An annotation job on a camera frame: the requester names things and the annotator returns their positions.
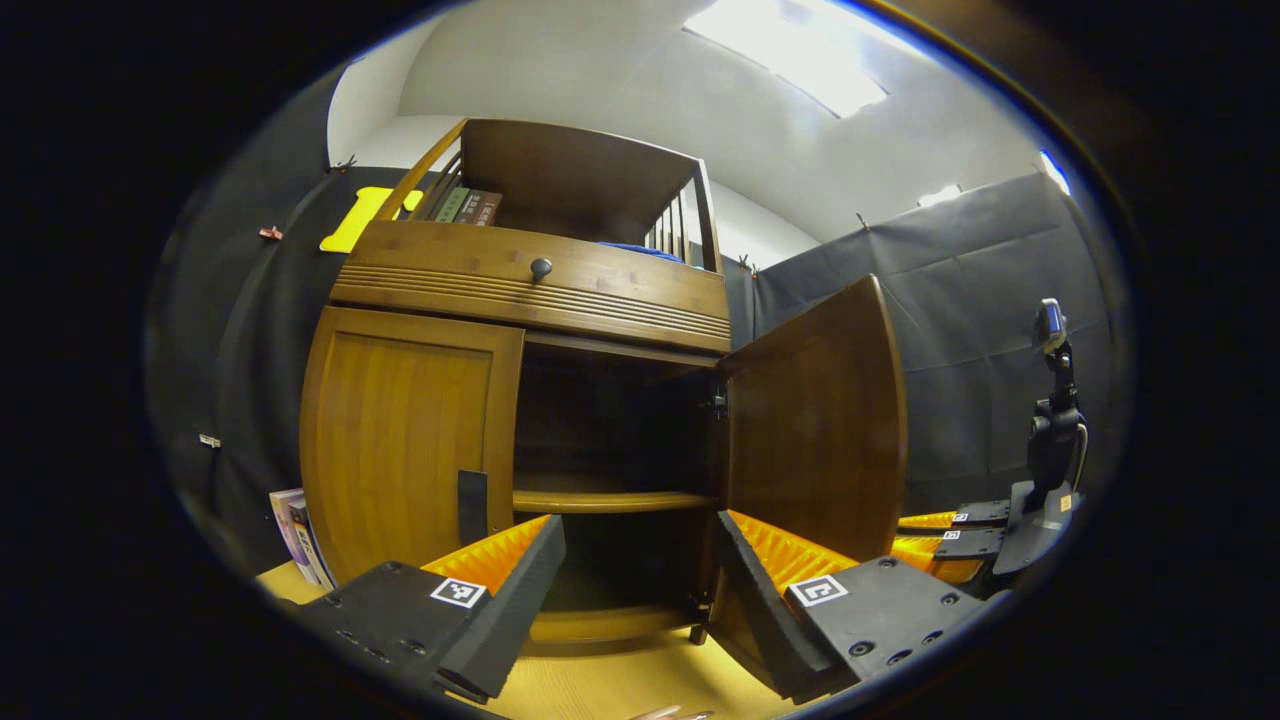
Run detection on wooden inner shelf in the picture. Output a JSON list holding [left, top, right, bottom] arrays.
[[513, 475, 723, 515]]

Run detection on wooden cabinet drawer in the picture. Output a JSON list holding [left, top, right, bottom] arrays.
[[330, 220, 733, 357]]

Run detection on blue cloth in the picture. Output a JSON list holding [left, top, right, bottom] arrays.
[[598, 241, 686, 263]]

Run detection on pale pink book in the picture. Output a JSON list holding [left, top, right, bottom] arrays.
[[268, 488, 321, 589]]

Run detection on wooden shoe cabinet door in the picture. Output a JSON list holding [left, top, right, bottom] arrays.
[[715, 275, 909, 563], [300, 305, 526, 586]]

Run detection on wooden double-door shoe cabinet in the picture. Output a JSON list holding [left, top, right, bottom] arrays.
[[298, 118, 909, 661]]

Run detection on dark book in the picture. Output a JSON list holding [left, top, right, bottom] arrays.
[[290, 500, 337, 591]]

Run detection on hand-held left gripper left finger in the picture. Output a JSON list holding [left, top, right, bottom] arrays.
[[298, 513, 567, 703]]

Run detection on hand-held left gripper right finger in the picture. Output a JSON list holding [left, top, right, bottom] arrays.
[[713, 508, 991, 705]]

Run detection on black door handle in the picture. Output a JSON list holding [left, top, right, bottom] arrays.
[[458, 469, 489, 546]]

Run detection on large ceiling light panel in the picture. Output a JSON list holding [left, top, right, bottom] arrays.
[[683, 0, 901, 119]]

